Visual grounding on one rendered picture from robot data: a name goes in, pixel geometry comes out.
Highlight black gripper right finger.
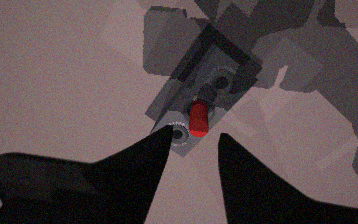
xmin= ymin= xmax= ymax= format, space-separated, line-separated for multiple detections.
xmin=218 ymin=133 xmax=358 ymax=224

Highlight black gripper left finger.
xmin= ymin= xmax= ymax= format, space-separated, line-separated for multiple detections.
xmin=0 ymin=125 xmax=173 ymax=224

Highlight dark red peg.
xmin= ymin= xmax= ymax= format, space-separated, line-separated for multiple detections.
xmin=188 ymin=101 xmax=209 ymax=137

